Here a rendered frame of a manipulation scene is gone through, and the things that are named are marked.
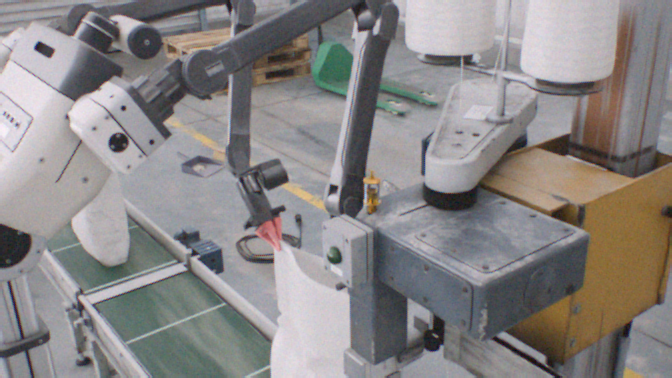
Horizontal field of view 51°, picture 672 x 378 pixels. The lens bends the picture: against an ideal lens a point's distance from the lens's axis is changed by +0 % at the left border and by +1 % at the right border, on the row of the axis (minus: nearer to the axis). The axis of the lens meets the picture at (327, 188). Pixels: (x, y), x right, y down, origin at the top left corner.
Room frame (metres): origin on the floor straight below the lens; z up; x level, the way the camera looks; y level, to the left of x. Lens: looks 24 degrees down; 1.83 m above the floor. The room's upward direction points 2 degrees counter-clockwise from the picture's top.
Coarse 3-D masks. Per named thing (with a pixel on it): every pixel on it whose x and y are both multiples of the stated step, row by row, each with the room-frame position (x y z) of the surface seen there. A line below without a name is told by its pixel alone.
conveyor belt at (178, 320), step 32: (160, 288) 2.37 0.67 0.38; (192, 288) 2.36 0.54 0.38; (128, 320) 2.16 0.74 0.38; (160, 320) 2.15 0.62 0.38; (192, 320) 2.14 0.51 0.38; (224, 320) 2.13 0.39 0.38; (160, 352) 1.96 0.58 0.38; (192, 352) 1.95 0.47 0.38; (224, 352) 1.95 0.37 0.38; (256, 352) 1.94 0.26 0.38
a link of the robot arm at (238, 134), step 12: (240, 12) 1.78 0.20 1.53; (252, 12) 1.79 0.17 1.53; (240, 24) 1.77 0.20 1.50; (252, 24) 1.77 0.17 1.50; (240, 72) 1.73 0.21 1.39; (228, 84) 1.74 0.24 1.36; (240, 84) 1.72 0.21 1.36; (228, 96) 1.72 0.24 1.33; (240, 96) 1.70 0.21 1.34; (228, 108) 1.70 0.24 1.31; (240, 108) 1.68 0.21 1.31; (228, 120) 1.68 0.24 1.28; (240, 120) 1.67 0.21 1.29; (228, 132) 1.65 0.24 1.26; (240, 132) 1.65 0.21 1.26; (228, 144) 1.63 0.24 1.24; (240, 144) 1.63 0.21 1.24; (228, 156) 1.61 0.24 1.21; (228, 168) 1.63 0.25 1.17
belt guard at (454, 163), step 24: (456, 96) 1.37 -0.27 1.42; (480, 96) 1.37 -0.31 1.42; (528, 96) 1.36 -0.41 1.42; (456, 120) 1.22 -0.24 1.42; (480, 120) 1.21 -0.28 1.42; (528, 120) 1.32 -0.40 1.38; (432, 144) 1.10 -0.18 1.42; (456, 144) 1.10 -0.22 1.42; (480, 144) 1.10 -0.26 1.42; (504, 144) 1.18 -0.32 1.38; (432, 168) 1.03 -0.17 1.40; (456, 168) 1.02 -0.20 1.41; (480, 168) 1.06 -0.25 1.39; (456, 192) 1.02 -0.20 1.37
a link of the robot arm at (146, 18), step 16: (144, 0) 1.77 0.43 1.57; (160, 0) 1.77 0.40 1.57; (176, 0) 1.78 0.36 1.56; (192, 0) 1.79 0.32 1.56; (208, 0) 1.81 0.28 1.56; (224, 0) 1.83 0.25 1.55; (240, 0) 1.81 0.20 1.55; (128, 16) 1.73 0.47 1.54; (144, 16) 1.75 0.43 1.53; (160, 16) 1.77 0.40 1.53
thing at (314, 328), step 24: (288, 264) 1.48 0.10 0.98; (312, 264) 1.44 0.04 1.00; (288, 288) 1.49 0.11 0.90; (312, 288) 1.32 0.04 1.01; (288, 312) 1.50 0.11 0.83; (312, 312) 1.33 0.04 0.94; (336, 312) 1.28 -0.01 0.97; (288, 336) 1.41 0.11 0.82; (312, 336) 1.33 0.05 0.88; (336, 336) 1.28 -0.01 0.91; (288, 360) 1.36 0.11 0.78; (312, 360) 1.31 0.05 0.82; (336, 360) 1.28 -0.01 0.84
